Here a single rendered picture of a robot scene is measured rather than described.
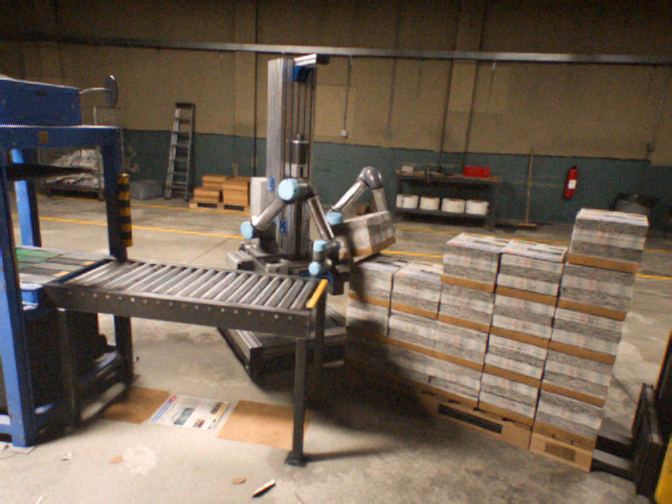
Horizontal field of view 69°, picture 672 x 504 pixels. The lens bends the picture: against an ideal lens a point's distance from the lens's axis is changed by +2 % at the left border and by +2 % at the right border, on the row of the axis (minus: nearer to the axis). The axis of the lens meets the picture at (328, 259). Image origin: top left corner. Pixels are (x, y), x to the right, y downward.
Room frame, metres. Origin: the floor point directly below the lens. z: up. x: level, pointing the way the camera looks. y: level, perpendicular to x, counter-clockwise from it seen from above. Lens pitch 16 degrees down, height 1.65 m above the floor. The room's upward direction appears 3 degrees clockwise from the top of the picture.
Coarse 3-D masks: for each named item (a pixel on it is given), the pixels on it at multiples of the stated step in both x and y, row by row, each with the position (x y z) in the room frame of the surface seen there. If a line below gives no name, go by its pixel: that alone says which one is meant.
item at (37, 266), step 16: (32, 256) 2.68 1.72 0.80; (48, 256) 2.70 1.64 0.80; (64, 256) 2.72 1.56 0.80; (80, 256) 2.74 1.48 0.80; (96, 256) 2.76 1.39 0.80; (32, 272) 2.40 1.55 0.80; (48, 272) 2.42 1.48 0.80; (64, 272) 2.43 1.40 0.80; (80, 272) 2.50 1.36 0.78; (32, 288) 2.19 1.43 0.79; (32, 304) 2.19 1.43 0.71
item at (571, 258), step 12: (588, 264) 2.21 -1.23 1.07; (600, 264) 2.19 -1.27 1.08; (612, 264) 2.17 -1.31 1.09; (624, 264) 2.14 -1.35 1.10; (564, 300) 2.24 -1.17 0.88; (588, 312) 2.19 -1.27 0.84; (600, 312) 2.17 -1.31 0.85; (612, 312) 2.14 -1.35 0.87; (624, 312) 2.12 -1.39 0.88; (552, 348) 2.25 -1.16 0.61; (564, 348) 2.22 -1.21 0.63; (576, 348) 2.20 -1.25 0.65; (600, 360) 2.15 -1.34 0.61; (612, 360) 2.12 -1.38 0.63; (576, 396) 2.18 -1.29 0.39; (588, 396) 2.15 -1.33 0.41; (552, 432) 2.21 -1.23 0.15; (564, 432) 2.19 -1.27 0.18; (588, 444) 2.13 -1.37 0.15
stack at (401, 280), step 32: (384, 256) 3.04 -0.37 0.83; (352, 288) 2.82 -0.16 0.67; (384, 288) 2.71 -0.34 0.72; (416, 288) 2.62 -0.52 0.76; (448, 288) 2.53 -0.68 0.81; (352, 320) 2.81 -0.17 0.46; (384, 320) 2.70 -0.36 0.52; (416, 320) 2.60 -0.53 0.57; (480, 320) 2.43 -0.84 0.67; (512, 320) 2.35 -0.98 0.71; (544, 320) 2.29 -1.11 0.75; (352, 352) 2.80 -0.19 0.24; (384, 352) 2.70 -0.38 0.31; (416, 352) 2.59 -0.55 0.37; (448, 352) 2.50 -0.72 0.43; (480, 352) 2.41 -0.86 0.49; (512, 352) 2.34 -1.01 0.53; (544, 352) 2.27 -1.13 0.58; (352, 384) 2.79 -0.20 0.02; (384, 384) 2.82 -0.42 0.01; (448, 384) 2.49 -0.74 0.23; (480, 384) 2.41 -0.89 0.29; (512, 384) 2.33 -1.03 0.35; (448, 416) 2.49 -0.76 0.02; (480, 416) 2.39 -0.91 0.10
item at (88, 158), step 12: (108, 108) 9.58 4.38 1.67; (120, 108) 9.53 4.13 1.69; (120, 120) 9.54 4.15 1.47; (48, 156) 9.19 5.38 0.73; (72, 156) 9.19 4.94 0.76; (84, 156) 9.03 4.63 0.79; (96, 156) 9.01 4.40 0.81; (84, 168) 8.91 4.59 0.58; (96, 168) 8.83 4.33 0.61; (48, 180) 8.94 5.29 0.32; (60, 180) 9.29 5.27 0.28; (72, 180) 8.93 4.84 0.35; (84, 180) 8.97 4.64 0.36; (96, 180) 8.91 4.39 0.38; (48, 192) 8.99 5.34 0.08; (72, 192) 9.63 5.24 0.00
